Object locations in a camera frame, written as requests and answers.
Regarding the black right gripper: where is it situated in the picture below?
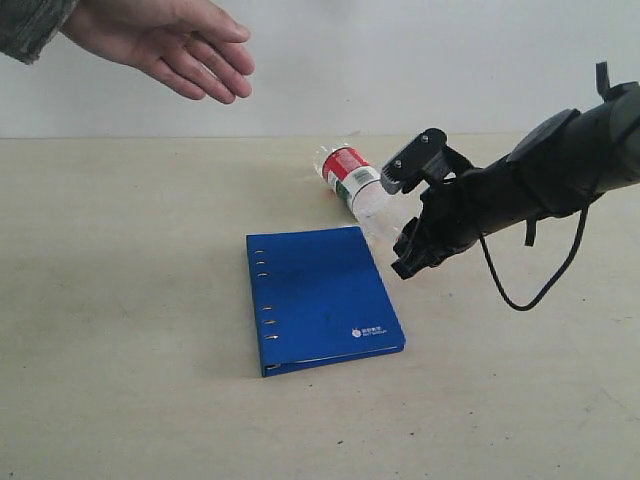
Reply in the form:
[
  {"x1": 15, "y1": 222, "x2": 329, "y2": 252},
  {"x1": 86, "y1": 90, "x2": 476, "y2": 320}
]
[{"x1": 391, "y1": 145, "x2": 476, "y2": 279}]

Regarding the clear plastic water bottle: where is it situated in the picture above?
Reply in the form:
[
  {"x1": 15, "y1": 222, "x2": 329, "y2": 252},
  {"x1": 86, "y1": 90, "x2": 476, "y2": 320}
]
[{"x1": 313, "y1": 143, "x2": 403, "y2": 245}]

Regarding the blue ring binder notebook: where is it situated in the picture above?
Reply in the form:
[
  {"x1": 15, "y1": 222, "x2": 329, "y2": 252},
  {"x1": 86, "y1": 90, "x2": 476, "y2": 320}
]
[{"x1": 245, "y1": 226, "x2": 406, "y2": 377}]

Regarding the grey knitted sleeve forearm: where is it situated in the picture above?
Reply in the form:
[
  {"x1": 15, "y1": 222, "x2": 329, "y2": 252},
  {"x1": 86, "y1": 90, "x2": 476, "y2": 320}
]
[{"x1": 1, "y1": 0, "x2": 79, "y2": 65}]

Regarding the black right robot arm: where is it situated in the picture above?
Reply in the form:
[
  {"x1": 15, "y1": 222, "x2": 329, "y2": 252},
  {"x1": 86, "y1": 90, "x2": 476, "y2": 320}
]
[{"x1": 381, "y1": 62, "x2": 639, "y2": 279}]

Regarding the person's open bare hand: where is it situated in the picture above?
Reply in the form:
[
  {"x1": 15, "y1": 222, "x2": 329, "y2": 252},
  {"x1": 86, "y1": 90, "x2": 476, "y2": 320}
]
[{"x1": 62, "y1": 0, "x2": 255, "y2": 105}]

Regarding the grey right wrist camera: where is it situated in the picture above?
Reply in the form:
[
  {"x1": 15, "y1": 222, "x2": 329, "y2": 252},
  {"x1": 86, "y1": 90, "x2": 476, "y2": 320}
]
[{"x1": 380, "y1": 128, "x2": 451, "y2": 195}]

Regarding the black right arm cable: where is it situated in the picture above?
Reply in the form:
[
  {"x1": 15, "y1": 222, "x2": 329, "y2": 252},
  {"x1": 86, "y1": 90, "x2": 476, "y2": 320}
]
[{"x1": 477, "y1": 204, "x2": 591, "y2": 312}]

